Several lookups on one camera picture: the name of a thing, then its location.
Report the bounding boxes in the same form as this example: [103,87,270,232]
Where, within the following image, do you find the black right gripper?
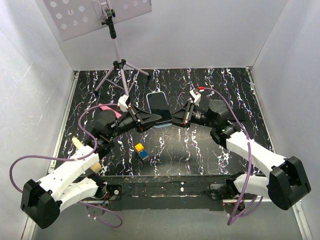
[164,100,217,129]

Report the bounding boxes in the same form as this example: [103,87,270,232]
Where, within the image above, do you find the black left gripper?
[108,104,162,140]

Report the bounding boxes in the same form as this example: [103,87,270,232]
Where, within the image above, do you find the light blue phone case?
[145,91,173,130]

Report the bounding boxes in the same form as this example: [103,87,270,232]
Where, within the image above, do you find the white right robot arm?
[172,100,311,210]

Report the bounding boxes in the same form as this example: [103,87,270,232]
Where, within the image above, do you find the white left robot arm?
[20,106,161,229]

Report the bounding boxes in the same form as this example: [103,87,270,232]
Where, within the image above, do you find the orange and blue toy blocks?
[134,143,149,160]

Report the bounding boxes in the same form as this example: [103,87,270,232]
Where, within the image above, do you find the pink cylindrical stick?
[98,103,122,119]

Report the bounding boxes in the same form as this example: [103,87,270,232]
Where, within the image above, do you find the black flat rectangular object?
[229,109,246,122]

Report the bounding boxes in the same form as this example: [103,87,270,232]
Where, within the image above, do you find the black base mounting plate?
[77,174,248,213]

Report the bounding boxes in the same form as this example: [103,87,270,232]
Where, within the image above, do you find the lilac music stand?
[43,0,152,96]

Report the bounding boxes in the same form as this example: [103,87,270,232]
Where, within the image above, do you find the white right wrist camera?
[189,86,205,106]

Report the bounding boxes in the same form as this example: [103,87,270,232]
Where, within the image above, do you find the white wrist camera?
[189,86,205,106]
[117,94,130,112]

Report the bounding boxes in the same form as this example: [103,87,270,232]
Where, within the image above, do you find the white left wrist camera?
[117,94,130,112]

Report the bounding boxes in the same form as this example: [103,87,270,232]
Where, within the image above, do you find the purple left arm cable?
[9,103,125,229]

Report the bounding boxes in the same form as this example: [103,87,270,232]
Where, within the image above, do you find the wooden handled tool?
[71,137,102,173]

